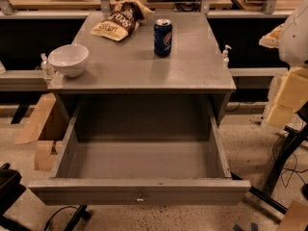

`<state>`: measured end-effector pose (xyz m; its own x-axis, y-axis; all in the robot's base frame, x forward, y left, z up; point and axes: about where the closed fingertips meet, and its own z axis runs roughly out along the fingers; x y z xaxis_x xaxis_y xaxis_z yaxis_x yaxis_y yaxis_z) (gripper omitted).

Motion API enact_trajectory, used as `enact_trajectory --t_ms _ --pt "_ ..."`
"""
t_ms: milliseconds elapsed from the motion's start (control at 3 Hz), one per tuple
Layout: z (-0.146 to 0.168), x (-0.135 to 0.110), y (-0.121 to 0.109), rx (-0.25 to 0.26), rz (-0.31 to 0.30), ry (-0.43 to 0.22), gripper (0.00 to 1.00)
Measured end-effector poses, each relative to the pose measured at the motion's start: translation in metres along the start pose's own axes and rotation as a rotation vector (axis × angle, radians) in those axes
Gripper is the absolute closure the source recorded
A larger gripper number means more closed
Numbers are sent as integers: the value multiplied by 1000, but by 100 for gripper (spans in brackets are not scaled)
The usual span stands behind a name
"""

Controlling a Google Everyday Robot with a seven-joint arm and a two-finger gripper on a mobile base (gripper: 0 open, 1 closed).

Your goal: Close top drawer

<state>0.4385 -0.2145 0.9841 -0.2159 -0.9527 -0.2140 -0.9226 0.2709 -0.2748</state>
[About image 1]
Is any blue soda can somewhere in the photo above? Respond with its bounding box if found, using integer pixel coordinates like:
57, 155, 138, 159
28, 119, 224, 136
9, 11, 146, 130
154, 18, 172, 56

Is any silver drawer knob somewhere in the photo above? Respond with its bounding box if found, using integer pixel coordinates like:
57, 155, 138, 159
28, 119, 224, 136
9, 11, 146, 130
136, 192, 145, 203

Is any grey cabinet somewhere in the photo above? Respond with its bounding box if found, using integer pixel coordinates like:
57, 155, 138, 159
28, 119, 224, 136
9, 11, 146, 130
48, 10, 236, 121

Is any grey top drawer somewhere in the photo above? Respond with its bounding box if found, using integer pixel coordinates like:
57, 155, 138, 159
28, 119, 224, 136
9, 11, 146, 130
29, 95, 250, 205

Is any right pump bottle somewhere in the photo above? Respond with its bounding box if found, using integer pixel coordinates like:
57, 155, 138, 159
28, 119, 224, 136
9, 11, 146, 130
222, 44, 232, 68

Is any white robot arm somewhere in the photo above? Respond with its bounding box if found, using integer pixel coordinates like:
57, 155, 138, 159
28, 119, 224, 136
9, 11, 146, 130
259, 0, 308, 128

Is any black office chair right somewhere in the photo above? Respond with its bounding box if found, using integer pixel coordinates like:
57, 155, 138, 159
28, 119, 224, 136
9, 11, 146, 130
230, 101, 308, 215

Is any black cable on floor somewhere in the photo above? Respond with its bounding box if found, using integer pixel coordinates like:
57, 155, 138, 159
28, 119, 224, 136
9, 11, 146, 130
43, 205, 81, 231

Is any cardboard box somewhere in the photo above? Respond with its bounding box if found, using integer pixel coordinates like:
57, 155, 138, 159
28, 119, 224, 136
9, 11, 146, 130
14, 93, 68, 171

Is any white bowl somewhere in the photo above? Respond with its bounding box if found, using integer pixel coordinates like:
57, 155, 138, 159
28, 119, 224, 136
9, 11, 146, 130
48, 44, 90, 77

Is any brown chips bag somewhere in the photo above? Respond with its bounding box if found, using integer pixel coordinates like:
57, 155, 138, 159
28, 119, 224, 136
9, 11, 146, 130
90, 0, 154, 41

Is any left pump bottle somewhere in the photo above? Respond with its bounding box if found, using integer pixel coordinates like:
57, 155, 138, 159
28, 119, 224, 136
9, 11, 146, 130
40, 53, 54, 77

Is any pump bottle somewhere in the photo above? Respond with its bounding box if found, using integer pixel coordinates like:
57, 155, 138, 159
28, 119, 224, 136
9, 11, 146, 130
40, 53, 54, 77
222, 44, 232, 68

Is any black chair left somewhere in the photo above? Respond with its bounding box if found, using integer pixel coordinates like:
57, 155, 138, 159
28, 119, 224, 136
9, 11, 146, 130
0, 163, 90, 231

